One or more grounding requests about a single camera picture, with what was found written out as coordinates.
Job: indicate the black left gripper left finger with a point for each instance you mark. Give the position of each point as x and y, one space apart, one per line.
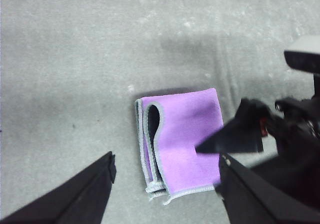
75 199

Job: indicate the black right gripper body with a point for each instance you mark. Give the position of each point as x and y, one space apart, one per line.
297 134

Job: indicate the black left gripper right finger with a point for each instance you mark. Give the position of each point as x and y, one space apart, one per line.
255 204

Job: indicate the purple towel with grey hem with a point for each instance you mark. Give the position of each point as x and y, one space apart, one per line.
180 139

